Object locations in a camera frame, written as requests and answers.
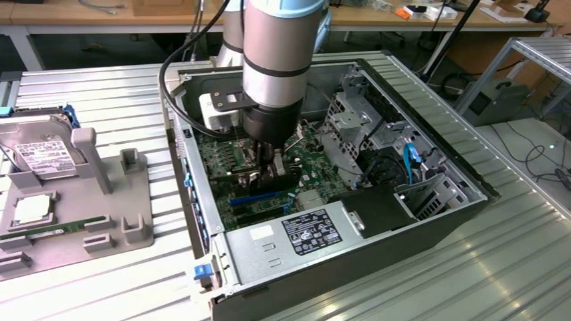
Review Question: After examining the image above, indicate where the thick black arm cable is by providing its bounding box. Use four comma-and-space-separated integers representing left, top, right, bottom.
159, 0, 236, 138

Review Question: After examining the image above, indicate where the black plastic air shroud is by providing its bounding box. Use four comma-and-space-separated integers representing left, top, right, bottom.
328, 185, 419, 239

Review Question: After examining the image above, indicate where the silver hard disk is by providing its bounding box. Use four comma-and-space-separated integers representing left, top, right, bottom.
0, 112, 87, 182

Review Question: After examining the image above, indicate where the blue SATA wire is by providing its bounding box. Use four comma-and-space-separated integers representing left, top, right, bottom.
401, 142, 425, 187

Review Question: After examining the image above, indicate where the black cable tangle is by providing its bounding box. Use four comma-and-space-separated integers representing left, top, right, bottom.
490, 122, 571, 194

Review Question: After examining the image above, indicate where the black expansion slot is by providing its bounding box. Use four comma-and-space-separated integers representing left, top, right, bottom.
235, 213, 287, 228
231, 203, 287, 219

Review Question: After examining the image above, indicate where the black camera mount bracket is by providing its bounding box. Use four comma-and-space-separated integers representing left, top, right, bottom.
211, 90, 260, 113

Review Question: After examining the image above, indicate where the green RAM stick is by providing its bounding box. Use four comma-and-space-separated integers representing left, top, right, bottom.
0, 217, 108, 242

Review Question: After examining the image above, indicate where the silver chipset heat sink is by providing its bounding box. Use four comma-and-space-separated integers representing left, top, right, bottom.
298, 191, 326, 207

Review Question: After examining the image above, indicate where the metal socket cover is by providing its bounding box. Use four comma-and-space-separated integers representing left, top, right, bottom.
284, 125, 314, 152

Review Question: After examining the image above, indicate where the CPU socket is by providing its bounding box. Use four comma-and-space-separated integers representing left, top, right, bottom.
239, 139, 259, 168

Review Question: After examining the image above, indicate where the white black device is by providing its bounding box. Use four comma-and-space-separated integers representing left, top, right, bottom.
403, 4, 459, 21

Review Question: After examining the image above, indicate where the wooden desk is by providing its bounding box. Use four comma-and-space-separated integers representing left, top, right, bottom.
0, 0, 565, 71

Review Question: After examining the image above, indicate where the blue case latch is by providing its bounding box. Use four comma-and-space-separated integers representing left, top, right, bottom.
191, 263, 214, 280

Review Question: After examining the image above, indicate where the aluminium frame table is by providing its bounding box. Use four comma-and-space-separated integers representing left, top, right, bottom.
454, 35, 571, 122

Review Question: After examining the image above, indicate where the green motherboard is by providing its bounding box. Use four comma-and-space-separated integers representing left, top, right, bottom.
195, 126, 358, 232

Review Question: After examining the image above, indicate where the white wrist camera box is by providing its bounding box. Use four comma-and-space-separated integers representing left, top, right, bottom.
198, 92, 244, 131

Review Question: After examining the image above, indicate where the grey plastic parts rack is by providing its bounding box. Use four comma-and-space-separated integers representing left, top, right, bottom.
0, 126, 156, 272

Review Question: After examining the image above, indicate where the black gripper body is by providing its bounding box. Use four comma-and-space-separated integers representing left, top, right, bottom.
242, 99, 306, 150

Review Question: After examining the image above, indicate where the white paper sheet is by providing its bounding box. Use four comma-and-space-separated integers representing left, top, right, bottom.
479, 3, 530, 24

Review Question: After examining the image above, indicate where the grey coiled cable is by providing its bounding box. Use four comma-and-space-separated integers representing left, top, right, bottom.
79, 0, 128, 15

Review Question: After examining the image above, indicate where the blue disk caddy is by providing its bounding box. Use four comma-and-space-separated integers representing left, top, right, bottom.
0, 103, 80, 134

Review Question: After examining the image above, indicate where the perforated metal drive cage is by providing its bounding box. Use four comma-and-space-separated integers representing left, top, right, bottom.
322, 90, 397, 177

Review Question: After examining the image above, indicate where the graphics card with black shroud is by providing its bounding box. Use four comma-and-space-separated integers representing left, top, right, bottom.
208, 163, 299, 199

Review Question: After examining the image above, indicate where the thin grey hanging cable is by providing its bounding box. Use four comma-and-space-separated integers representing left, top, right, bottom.
187, 0, 203, 64

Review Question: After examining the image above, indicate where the open black PC case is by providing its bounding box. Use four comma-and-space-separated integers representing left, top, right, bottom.
156, 58, 501, 321

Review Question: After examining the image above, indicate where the dark grey box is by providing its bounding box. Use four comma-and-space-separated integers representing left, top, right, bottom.
462, 80, 535, 127

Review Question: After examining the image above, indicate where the black tripod pole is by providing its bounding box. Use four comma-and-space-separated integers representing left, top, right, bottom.
421, 0, 483, 77

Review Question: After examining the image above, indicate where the silver CPU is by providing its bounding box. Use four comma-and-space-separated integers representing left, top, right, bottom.
11, 196, 52, 224

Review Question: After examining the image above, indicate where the black wire bundle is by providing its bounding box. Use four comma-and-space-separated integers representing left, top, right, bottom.
356, 148, 406, 190

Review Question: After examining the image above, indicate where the grey metal disk bay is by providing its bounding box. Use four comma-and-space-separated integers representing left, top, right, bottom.
394, 172, 475, 222

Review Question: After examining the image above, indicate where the grey power supply unit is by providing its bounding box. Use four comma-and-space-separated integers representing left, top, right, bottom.
224, 200, 368, 287

